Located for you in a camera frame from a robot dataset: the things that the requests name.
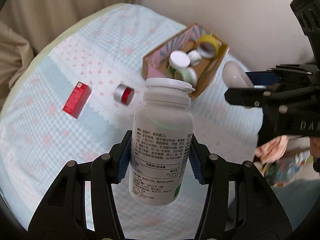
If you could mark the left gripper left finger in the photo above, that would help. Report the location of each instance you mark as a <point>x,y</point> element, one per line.
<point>80,204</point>

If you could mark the black and white small jar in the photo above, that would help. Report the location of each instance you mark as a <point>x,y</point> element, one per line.
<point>194,57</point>

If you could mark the large white lid jar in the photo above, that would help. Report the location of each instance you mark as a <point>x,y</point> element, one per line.
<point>178,59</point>

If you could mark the red rectangular carton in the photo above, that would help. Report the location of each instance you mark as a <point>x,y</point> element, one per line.
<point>77,99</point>

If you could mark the cardboard box with pink lining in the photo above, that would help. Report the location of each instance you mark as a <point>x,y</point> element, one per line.
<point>155,63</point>

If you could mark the beige curtain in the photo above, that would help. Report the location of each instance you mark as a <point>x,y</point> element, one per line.
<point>27,26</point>

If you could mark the blue checkered floral bedsheet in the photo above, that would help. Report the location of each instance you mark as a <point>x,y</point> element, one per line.
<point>102,51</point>

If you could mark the yellow tape roll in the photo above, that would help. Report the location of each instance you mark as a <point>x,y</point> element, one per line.
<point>207,46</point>

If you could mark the red jar with silver lid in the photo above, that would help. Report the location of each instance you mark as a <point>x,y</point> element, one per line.
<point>123,94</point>

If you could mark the mint green cream jar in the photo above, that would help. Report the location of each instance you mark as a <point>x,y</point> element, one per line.
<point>187,75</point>

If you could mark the white earbuds case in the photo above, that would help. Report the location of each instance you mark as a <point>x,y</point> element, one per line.
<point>235,77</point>

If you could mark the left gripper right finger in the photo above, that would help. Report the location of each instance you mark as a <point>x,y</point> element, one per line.
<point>258,212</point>

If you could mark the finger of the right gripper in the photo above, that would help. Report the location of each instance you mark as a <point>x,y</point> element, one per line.
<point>250,97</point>
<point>265,77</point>

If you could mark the white pill bottle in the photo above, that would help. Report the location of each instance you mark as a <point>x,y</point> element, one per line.
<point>161,138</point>

